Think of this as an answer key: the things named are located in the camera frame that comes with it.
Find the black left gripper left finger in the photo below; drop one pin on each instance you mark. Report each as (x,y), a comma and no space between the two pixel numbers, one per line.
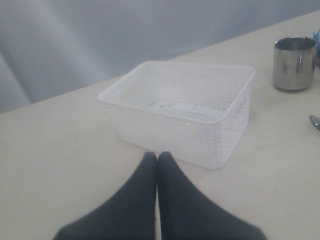
(128,215)

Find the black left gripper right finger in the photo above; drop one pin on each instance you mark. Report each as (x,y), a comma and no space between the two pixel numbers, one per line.
(187,214)

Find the white perforated plastic basket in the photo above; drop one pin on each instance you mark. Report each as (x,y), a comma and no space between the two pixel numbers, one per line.
(196,111)

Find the silver metal table knife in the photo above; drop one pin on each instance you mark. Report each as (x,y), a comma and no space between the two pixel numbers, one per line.
(315,121)

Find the grey metal cup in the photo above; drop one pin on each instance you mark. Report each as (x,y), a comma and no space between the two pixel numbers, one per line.
(294,63)

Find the blue chips snack bag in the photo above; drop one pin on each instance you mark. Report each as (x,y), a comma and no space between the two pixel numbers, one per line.
(316,37)

